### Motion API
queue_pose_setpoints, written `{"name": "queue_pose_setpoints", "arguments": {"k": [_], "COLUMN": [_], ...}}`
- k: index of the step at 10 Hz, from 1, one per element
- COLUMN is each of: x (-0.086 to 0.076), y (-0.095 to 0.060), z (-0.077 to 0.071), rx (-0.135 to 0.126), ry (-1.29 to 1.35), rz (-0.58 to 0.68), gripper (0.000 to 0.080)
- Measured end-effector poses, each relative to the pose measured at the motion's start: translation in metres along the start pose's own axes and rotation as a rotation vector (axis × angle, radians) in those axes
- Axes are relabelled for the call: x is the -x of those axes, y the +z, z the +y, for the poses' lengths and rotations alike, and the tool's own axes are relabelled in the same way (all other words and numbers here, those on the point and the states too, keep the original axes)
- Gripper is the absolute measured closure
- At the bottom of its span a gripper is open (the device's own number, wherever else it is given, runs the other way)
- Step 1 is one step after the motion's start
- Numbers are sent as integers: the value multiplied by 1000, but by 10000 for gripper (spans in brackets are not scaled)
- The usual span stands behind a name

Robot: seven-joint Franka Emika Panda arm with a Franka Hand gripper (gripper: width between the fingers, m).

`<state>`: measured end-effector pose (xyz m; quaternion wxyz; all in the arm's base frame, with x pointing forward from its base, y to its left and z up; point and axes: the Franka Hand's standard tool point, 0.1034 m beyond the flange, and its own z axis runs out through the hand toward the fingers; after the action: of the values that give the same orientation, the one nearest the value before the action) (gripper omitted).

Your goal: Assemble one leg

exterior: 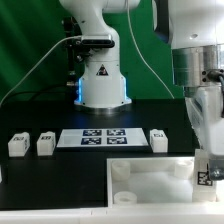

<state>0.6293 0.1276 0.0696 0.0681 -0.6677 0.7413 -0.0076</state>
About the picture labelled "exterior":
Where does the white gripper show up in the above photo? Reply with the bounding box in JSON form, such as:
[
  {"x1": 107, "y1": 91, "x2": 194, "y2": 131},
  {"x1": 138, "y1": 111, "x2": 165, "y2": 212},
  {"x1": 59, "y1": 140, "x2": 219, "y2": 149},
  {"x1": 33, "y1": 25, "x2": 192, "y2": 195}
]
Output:
[{"x1": 185, "y1": 87, "x2": 224, "y2": 181}]

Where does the black cable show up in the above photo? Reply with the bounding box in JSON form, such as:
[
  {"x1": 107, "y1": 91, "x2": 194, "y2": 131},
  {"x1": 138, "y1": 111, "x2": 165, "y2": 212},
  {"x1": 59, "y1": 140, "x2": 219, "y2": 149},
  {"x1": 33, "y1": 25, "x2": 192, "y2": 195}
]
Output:
[{"x1": 0, "y1": 87, "x2": 69, "y2": 108}]

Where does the white marker sheet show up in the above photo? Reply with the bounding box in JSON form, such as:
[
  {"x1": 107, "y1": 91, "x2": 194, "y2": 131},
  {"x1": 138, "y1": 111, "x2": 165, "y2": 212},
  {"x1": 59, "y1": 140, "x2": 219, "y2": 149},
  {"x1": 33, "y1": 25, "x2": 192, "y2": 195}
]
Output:
[{"x1": 57, "y1": 128, "x2": 148, "y2": 148}]

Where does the white block left edge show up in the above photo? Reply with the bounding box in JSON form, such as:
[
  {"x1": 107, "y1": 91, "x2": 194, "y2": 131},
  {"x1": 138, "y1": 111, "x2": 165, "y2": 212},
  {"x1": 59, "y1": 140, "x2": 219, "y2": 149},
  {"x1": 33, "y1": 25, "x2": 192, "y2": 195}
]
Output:
[{"x1": 0, "y1": 165, "x2": 2, "y2": 184}]

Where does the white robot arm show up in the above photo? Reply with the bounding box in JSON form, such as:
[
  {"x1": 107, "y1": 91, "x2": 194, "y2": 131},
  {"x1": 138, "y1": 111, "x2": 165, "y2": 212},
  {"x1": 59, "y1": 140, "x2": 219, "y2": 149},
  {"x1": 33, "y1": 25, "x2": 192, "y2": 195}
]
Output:
[{"x1": 59, "y1": 0, "x2": 224, "y2": 181}]

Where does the white cable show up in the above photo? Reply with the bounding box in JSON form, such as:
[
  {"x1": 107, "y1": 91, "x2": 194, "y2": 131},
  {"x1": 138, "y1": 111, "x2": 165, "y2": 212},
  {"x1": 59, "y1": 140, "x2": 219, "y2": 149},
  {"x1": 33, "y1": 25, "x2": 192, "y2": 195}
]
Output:
[{"x1": 0, "y1": 0, "x2": 176, "y2": 108}]

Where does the white front fence bar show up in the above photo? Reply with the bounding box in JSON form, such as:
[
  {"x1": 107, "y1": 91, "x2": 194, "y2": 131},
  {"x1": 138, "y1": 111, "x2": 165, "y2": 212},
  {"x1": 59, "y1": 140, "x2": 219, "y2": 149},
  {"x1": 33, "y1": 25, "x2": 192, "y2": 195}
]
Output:
[{"x1": 0, "y1": 203, "x2": 224, "y2": 224}]

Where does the white square table top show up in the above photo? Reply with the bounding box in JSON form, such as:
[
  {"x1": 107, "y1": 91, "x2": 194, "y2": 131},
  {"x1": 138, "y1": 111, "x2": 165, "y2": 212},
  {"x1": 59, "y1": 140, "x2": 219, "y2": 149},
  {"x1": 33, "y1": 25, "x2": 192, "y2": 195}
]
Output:
[{"x1": 107, "y1": 157, "x2": 224, "y2": 207}]

